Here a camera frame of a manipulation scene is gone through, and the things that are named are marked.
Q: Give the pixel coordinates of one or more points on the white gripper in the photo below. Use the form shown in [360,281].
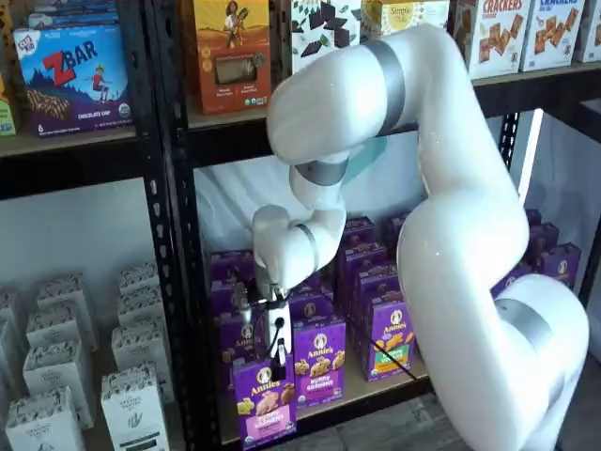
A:
[287,324]

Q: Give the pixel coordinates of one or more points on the purple Annie's box pink label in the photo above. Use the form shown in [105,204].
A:
[265,404]
[246,345]
[223,296]
[232,265]

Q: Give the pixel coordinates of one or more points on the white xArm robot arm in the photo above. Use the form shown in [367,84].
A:
[446,117]

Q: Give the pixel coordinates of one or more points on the purple Annie's box violet label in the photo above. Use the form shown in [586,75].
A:
[310,307]
[319,366]

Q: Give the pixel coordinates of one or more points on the purple Annie's box green label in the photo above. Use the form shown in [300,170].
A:
[359,228]
[378,279]
[364,253]
[394,338]

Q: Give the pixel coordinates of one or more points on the white box with black print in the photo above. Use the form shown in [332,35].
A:
[56,371]
[138,277]
[134,409]
[141,352]
[141,307]
[42,423]
[51,324]
[61,291]

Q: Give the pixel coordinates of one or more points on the purple Annie's box yellow label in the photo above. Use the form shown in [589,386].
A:
[399,225]

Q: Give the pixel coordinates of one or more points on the purple Annie's box brown label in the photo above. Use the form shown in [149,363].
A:
[512,282]

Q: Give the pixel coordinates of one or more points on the orange box with woman picture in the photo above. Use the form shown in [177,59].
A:
[230,56]

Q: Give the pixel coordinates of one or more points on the Simple Mills dark chocolate box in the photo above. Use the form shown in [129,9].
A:
[319,28]

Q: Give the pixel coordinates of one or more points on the purple Z Bar box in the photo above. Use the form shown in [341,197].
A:
[70,84]

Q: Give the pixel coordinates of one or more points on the Simple Mills yellow cookie box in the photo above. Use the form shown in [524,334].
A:
[399,19]

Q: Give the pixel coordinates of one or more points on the yellow Bobo's box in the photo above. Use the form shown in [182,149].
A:
[5,119]

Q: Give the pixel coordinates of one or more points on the orange pretzel crackers box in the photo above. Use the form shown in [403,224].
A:
[497,42]

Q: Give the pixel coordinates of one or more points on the blue Z Bar box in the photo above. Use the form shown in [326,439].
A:
[70,14]

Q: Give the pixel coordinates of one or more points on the blue pretzel crackers box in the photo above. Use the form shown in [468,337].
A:
[551,33]

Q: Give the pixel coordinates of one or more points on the white snack box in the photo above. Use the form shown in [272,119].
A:
[591,33]

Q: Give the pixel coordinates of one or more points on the white backdrop sheet teal mark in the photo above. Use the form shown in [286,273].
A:
[225,202]

